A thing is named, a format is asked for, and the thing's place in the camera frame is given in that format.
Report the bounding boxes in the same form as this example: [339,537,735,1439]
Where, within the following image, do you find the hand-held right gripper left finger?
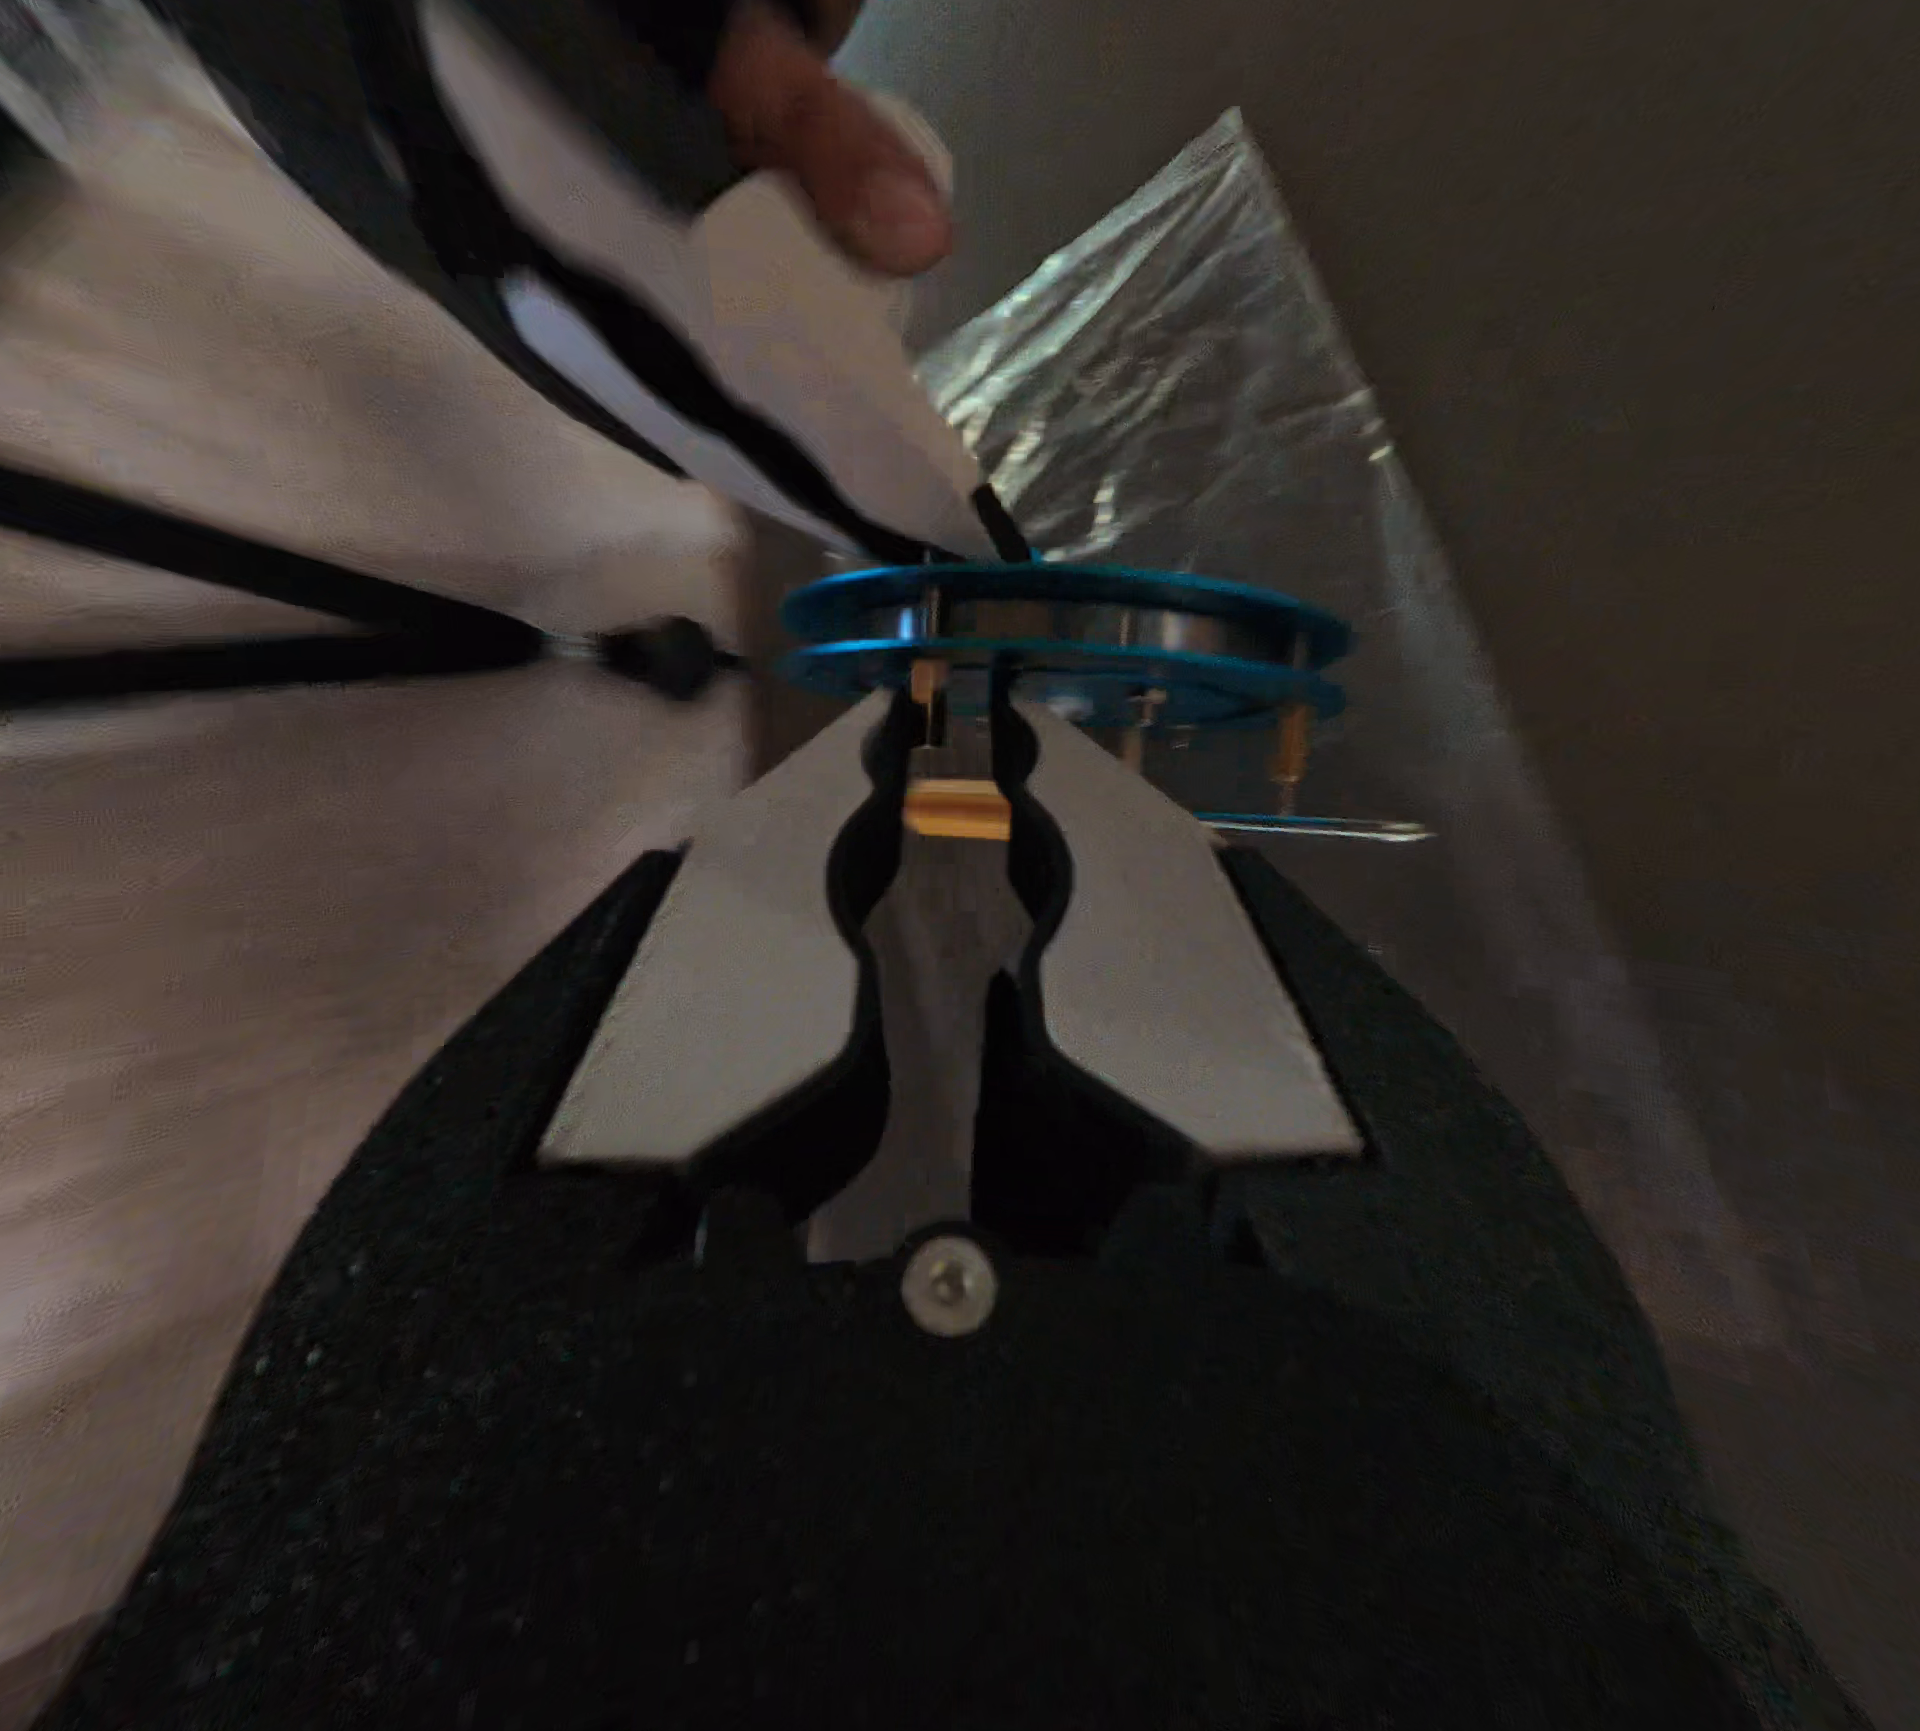
[532,687,918,1229]

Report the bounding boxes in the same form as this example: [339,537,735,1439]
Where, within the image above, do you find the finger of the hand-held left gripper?
[498,267,962,563]
[421,0,1041,559]

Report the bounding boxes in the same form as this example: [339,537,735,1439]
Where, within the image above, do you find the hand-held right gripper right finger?
[973,695,1371,1229]

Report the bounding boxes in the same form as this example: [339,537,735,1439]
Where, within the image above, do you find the blue round metal turntable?
[776,561,1357,821]

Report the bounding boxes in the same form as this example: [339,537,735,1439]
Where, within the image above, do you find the person's left hand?
[510,0,959,277]

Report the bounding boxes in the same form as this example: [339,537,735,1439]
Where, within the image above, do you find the large clear plastic bag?
[912,107,1803,1357]

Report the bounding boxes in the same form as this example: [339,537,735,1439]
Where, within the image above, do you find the yellow-handled screwdriver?
[905,777,1438,851]

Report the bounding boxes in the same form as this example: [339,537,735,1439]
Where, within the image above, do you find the black lanyard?
[0,463,749,715]

